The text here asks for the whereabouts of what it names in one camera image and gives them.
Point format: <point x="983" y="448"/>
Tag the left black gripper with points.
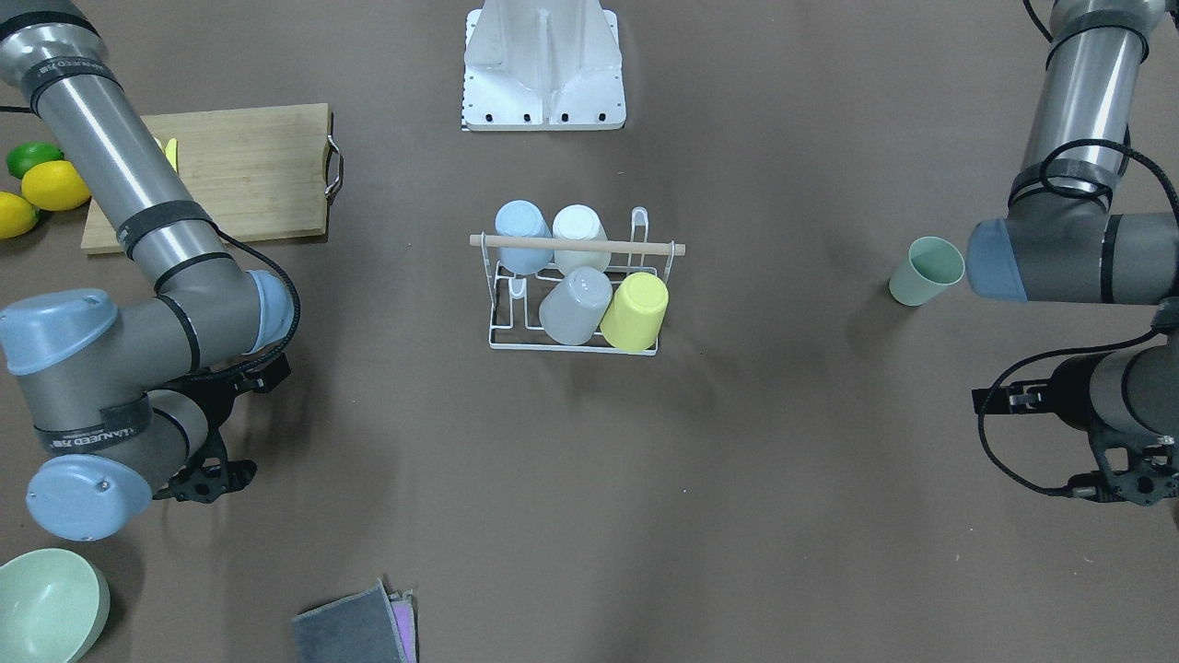
<point x="1068" y="388"/>

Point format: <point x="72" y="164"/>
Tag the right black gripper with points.
<point x="215" y="401"/>

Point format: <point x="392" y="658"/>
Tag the mint green cup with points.
<point x="931" y="266"/>

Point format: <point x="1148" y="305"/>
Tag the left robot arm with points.
<point x="1091" y="220"/>

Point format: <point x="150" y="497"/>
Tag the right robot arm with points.
<point x="128" y="401"/>

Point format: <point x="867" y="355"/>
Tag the grey cup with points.
<point x="571" y="313"/>

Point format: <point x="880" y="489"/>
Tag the light blue cup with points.
<point x="523" y="219"/>

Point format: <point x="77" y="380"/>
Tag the white cup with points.
<point x="579" y="222"/>

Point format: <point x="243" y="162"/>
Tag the yellow cup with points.
<point x="633" y="321"/>

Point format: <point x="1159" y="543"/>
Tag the mint green bowl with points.
<point x="54" y="605"/>

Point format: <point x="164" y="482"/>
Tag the grey cloth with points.
<point x="358" y="628"/>

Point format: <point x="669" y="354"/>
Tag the purple cloth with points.
<point x="403" y="614"/>

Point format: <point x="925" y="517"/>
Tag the bamboo cutting board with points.
<point x="260" y="173"/>

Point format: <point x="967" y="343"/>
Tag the yellow lemon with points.
<point x="55" y="186"/>
<point x="17" y="215"/>

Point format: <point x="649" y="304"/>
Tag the yellow plastic knife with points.
<point x="171" y="151"/>

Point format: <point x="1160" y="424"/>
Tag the green lime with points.
<point x="21" y="158"/>

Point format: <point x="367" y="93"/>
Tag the white wire cup holder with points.
<point x="513" y="321"/>

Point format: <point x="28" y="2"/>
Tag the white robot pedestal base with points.
<point x="542" y="66"/>

